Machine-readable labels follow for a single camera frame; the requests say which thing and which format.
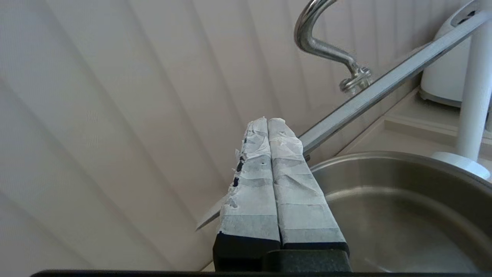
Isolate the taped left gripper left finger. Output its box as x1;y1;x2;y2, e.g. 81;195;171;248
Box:
213;117;281;270

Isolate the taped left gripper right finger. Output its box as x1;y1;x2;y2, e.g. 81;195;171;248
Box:
268;118;351;254

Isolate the glass lid with white rim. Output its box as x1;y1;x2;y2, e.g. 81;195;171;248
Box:
195;0;492;232

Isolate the white pot with steel insert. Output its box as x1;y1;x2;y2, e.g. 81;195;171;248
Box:
307;151;492;274

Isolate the white toaster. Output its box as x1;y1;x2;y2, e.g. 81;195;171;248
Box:
418;8;492;109

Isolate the white support pole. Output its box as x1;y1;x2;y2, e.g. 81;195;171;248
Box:
432;18;492;182

